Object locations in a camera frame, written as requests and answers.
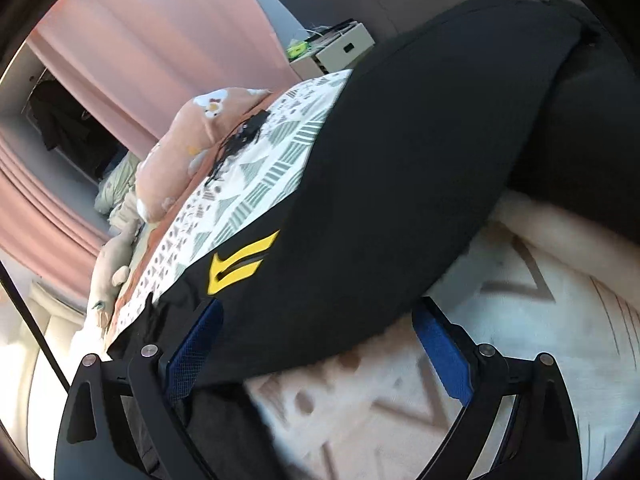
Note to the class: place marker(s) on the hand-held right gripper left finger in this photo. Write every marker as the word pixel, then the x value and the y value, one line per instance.
pixel 197 345

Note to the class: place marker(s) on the beige plush toy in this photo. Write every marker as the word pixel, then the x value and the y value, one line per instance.
pixel 112 260

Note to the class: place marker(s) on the white bed frame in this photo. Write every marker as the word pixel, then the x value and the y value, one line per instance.
pixel 55 310

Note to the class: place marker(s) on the white triangle-patterned blanket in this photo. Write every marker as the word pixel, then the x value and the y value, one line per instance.
pixel 525 360

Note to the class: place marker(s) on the pink curtain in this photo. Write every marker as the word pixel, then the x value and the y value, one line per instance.
pixel 45 210
pixel 165 35

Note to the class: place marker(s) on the yellow-green small object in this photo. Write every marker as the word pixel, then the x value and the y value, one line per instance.
pixel 298 49

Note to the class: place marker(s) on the dark grey cloth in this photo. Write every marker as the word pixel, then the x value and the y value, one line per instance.
pixel 590 135

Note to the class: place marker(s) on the dark hanging clothes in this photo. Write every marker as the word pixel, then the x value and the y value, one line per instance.
pixel 65 125

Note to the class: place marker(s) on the black garment with yellow emblem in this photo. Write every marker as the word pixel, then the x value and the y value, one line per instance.
pixel 400 160

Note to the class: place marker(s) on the white storage box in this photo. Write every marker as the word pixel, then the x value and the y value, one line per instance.
pixel 345 45

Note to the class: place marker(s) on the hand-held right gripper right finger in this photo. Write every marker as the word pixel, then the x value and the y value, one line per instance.
pixel 442 350

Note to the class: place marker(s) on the peach printed pillow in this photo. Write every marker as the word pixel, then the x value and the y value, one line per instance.
pixel 175 160

